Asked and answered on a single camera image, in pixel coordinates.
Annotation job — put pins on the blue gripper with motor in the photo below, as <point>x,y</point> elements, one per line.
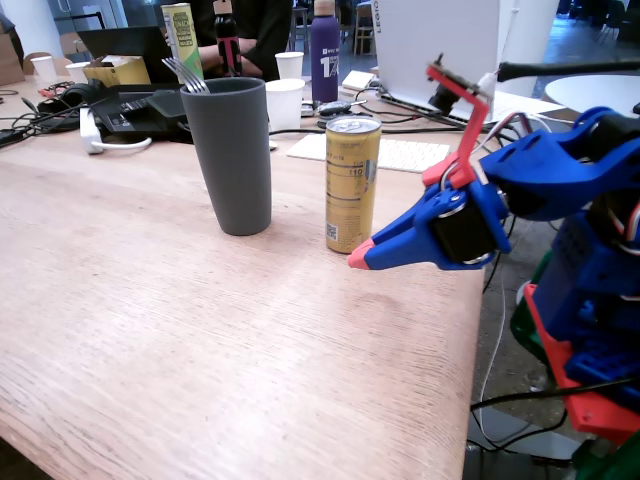
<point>434,239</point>

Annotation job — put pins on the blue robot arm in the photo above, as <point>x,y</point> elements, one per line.
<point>550,165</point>

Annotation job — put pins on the yellow drink can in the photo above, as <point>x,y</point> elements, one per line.
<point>350,190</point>

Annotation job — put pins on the white keyboard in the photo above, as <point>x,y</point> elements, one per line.
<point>410,155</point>

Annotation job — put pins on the green clamp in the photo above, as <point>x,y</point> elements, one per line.
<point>522,325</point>
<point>610,465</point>

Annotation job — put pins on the small white box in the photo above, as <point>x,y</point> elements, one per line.
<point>357,80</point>

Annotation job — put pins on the white paper cup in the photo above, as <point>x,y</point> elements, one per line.
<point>285,107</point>
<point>290,65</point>
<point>44,69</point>
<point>77,72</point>

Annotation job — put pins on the dark gray plastic cup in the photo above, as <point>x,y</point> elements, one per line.
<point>235,160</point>

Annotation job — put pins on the white laptop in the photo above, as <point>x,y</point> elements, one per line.
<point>435,40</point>

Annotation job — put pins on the purple water bottle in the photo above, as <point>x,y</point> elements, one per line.
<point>325,50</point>

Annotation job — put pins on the white round table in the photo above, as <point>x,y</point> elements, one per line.
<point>595,95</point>

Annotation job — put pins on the gray metal floor plate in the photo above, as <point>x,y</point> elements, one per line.
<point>545,445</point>

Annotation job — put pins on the person in black clothes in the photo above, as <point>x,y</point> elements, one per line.
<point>270,25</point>

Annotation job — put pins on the black bottle with red stripe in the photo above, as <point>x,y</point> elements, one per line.
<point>227,50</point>

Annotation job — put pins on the black desk device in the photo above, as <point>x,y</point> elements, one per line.
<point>135,115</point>

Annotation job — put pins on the green yellow drink carton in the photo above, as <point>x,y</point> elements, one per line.
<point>185,35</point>

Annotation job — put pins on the yellow cardboard box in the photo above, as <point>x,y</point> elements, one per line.
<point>125,72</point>

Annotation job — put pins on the black laptop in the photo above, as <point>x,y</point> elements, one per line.
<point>130,42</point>

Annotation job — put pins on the black headphones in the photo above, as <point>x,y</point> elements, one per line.
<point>75,92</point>

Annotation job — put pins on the light wooden chair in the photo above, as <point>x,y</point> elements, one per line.
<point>62,67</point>

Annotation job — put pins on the brown cardboard box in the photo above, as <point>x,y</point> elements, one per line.
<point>10,74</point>

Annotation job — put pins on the red wrist camera mount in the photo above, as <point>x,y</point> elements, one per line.
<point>472,130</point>

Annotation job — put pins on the red robot base plate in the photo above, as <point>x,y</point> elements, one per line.
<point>595,415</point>

